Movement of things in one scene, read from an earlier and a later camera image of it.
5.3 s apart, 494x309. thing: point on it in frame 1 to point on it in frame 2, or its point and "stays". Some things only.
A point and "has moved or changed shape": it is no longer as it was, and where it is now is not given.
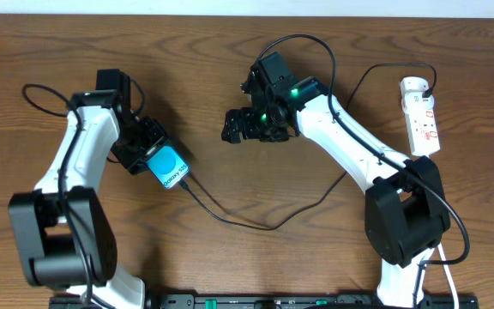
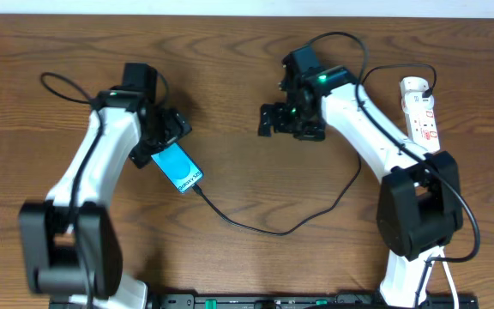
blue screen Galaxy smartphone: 168,166 has moved or changed shape
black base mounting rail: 269,300 stays
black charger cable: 426,94 to 425,93
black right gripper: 250,130 to 315,133
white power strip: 422,130 stays
